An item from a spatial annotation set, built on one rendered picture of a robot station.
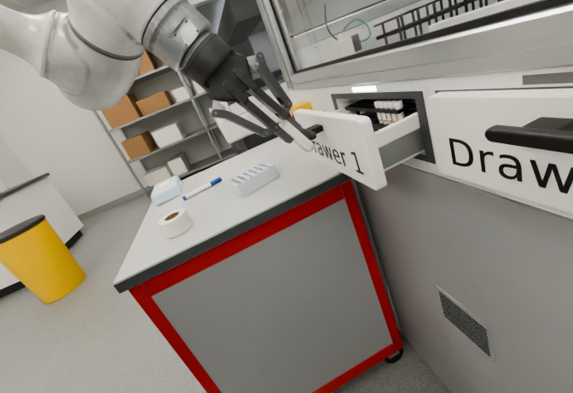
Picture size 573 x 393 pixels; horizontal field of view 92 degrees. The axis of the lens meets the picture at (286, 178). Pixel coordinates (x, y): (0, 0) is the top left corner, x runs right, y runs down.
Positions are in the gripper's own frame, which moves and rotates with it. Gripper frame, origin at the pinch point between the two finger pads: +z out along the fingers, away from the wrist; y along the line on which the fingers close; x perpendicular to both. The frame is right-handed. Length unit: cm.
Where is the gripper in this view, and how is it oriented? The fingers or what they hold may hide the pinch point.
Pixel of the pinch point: (295, 135)
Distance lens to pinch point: 49.3
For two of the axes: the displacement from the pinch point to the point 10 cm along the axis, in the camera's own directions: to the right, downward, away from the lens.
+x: -3.1, -1.5, 9.4
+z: 7.4, 5.8, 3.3
